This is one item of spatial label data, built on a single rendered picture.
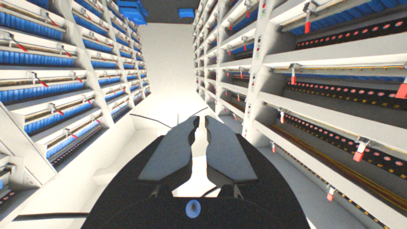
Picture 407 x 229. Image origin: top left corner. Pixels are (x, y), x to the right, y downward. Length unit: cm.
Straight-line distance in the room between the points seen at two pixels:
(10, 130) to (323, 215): 152
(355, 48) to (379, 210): 43
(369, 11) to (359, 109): 33
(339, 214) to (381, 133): 46
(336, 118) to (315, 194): 46
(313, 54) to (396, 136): 30
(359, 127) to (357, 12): 38
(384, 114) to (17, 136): 158
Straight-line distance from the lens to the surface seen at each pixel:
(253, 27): 89
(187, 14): 310
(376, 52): 51
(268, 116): 90
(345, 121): 54
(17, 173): 115
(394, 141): 51
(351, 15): 72
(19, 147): 110
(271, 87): 83
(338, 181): 61
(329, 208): 86
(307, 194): 86
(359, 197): 60
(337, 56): 54
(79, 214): 108
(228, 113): 155
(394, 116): 71
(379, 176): 78
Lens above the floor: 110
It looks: 23 degrees up
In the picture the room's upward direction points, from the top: 178 degrees clockwise
